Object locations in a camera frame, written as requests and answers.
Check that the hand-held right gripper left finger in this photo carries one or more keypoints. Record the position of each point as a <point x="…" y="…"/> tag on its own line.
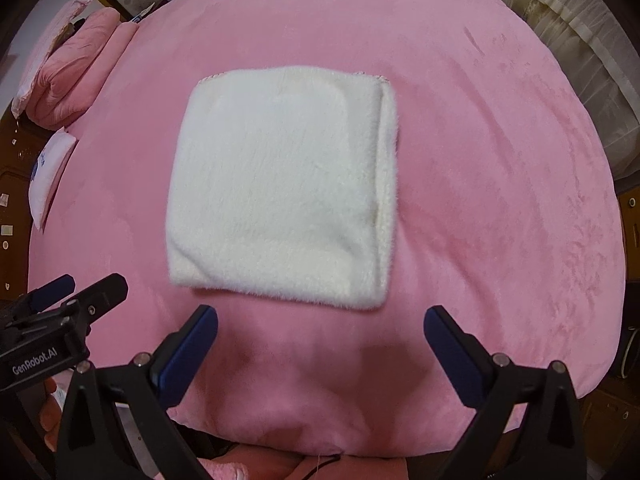
<point x="192" y="352"/>

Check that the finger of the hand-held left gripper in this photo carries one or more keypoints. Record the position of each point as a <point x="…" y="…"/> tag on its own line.
<point x="55" y="285"/>
<point x="107" y="290"/>

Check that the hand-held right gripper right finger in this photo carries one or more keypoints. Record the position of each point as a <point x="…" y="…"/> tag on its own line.
<point x="450" y="357"/>

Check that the white fluffy cardigan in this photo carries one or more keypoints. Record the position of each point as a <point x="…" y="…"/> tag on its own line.
<point x="280" y="185"/>

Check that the person's left hand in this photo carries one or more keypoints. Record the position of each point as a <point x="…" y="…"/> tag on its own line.
<point x="50" y="420"/>

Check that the wooden bed headboard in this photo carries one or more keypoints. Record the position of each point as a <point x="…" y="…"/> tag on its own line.
<point x="12" y="200"/>

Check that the small white printed pillow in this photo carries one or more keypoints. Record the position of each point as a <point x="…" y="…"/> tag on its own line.
<point x="47" y="180"/>

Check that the person's pink fleece clothing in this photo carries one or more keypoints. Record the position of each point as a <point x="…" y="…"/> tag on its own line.
<point x="270" y="470"/>

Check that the black round object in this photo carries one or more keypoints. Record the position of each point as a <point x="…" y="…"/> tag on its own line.
<point x="631" y="355"/>

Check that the pink fleece bed blanket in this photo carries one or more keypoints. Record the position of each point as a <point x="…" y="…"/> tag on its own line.
<point x="475" y="160"/>

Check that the folded pink quilt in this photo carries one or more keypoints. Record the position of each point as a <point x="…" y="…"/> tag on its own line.
<point x="80" y="70"/>

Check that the wooden cabinet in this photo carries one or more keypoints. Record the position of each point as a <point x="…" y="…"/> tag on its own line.
<point x="631" y="235"/>

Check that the pink pillow with lace trim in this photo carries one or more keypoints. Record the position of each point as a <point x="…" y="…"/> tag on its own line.
<point x="57" y="20"/>

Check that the small dark object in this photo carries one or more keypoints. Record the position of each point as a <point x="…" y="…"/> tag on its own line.
<point x="140" y="15"/>

